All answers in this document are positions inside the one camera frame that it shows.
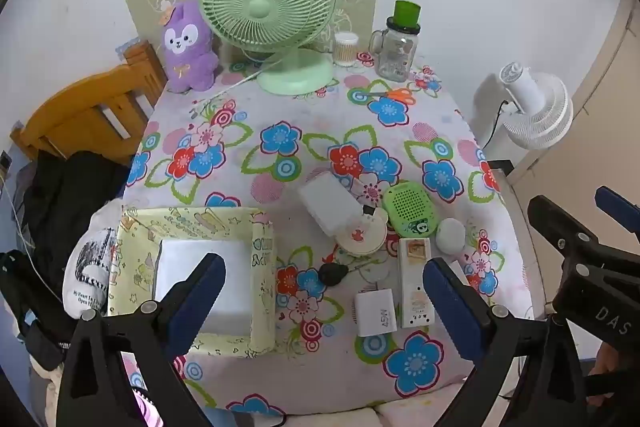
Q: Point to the person's right hand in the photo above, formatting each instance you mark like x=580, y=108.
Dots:
x=607, y=364

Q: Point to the green perforated speaker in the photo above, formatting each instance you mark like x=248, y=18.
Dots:
x=407, y=207

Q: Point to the black backpack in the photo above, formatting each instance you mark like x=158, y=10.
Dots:
x=20, y=297

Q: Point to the yellow printed storage box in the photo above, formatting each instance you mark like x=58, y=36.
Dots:
x=262, y=267

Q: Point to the black clothing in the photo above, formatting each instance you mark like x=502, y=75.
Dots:
x=65, y=207

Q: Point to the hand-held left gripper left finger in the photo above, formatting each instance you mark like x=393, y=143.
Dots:
x=197, y=302

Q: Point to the glass mug with green lid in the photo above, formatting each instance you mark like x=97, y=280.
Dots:
x=395, y=52

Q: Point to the black car key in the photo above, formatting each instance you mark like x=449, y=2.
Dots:
x=332, y=274

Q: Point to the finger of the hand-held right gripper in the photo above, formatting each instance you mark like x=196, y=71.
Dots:
x=617, y=203
x=555, y=227

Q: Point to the white charger adapter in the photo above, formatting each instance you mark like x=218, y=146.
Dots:
x=375, y=313

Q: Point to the white round object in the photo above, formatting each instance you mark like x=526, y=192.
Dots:
x=450, y=234

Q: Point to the white printed tote bag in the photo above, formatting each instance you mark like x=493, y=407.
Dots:
x=92, y=267

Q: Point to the round bear compact mirror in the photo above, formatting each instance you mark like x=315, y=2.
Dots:
x=360, y=237

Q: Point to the purple plush toy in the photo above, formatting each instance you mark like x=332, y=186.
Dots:
x=187, y=57

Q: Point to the floral tablecloth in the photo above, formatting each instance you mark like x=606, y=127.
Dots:
x=320, y=117

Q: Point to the cotton swab container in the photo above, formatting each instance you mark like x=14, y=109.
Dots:
x=346, y=52

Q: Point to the green desk fan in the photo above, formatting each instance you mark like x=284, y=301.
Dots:
x=260, y=7

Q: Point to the white rectangular box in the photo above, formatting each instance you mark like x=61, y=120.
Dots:
x=327, y=204

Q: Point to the blue paper piece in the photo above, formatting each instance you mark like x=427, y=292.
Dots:
x=127, y=46

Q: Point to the wooden chair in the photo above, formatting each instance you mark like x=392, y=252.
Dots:
x=90, y=102

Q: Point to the long white box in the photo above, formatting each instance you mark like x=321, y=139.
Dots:
x=412, y=292

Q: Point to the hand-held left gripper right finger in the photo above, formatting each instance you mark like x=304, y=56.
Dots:
x=450, y=307

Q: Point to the white floor fan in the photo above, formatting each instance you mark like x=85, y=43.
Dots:
x=545, y=107

